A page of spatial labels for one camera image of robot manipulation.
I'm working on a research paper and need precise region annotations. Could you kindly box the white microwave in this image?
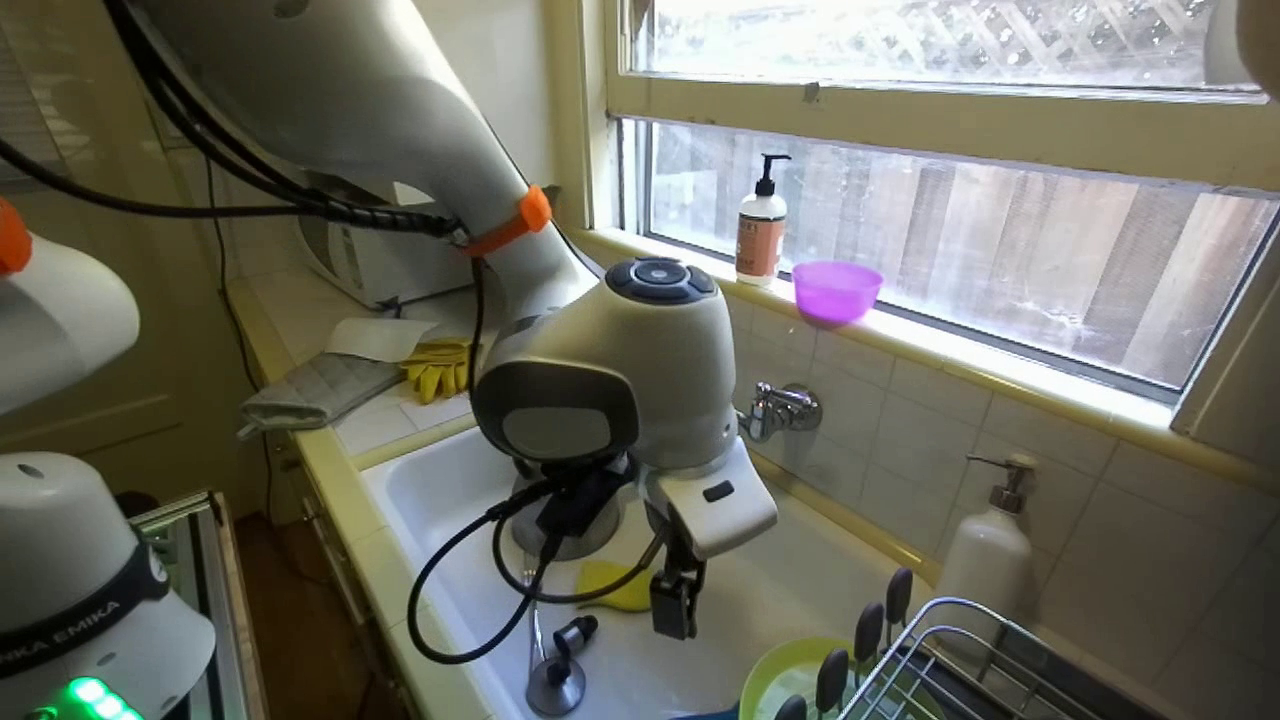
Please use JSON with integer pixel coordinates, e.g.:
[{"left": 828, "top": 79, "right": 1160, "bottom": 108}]
[{"left": 297, "top": 211, "right": 480, "bottom": 312}]

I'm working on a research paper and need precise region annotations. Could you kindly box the white sink basin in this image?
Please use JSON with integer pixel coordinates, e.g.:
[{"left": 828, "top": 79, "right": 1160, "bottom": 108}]
[{"left": 357, "top": 421, "right": 925, "bottom": 720}]

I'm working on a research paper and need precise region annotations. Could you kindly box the grey folded cloth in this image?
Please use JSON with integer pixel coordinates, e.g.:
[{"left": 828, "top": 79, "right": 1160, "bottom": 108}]
[{"left": 237, "top": 349, "right": 409, "bottom": 442}]

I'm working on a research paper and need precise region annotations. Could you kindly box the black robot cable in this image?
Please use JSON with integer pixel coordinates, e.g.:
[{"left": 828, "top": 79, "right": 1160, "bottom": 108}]
[{"left": 0, "top": 0, "right": 670, "bottom": 667}]

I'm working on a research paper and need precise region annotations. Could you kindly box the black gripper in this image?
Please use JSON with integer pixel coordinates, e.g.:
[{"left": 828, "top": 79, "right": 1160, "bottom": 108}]
[{"left": 647, "top": 535, "right": 709, "bottom": 645}]

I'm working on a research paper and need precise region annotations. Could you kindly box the purple plastic bowl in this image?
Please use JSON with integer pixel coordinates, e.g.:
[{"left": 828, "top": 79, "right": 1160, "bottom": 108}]
[{"left": 789, "top": 255, "right": 890, "bottom": 330}]

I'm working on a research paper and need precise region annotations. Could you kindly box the soap bottle with black pump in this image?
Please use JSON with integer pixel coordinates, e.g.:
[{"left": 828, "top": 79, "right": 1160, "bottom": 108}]
[{"left": 733, "top": 148, "right": 795, "bottom": 289}]

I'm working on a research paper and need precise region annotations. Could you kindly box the black power cord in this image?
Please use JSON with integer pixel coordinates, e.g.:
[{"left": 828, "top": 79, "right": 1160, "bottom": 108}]
[{"left": 195, "top": 154, "right": 271, "bottom": 393}]

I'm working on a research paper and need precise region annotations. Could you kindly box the yellow sponge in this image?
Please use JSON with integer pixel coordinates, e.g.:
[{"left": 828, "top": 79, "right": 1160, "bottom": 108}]
[{"left": 572, "top": 554, "right": 660, "bottom": 621}]

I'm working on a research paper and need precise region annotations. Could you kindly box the window frame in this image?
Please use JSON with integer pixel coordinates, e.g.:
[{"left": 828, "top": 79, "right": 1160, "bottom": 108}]
[{"left": 584, "top": 0, "right": 1280, "bottom": 442}]

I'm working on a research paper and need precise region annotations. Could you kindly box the chrome wall faucet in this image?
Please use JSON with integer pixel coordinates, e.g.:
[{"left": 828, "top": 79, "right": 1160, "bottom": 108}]
[{"left": 737, "top": 379, "right": 828, "bottom": 448}]

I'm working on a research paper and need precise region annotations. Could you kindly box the wire dish rack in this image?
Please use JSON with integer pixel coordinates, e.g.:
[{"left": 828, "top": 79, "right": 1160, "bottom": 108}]
[{"left": 833, "top": 591, "right": 1167, "bottom": 720}]

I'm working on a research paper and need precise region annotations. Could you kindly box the white soap dispenser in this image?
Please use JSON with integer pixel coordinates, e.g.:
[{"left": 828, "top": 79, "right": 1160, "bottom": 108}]
[{"left": 938, "top": 448, "right": 1045, "bottom": 624}]

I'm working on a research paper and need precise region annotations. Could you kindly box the metal fork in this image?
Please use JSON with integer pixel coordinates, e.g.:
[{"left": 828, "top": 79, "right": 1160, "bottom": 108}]
[{"left": 521, "top": 595, "right": 552, "bottom": 671}]

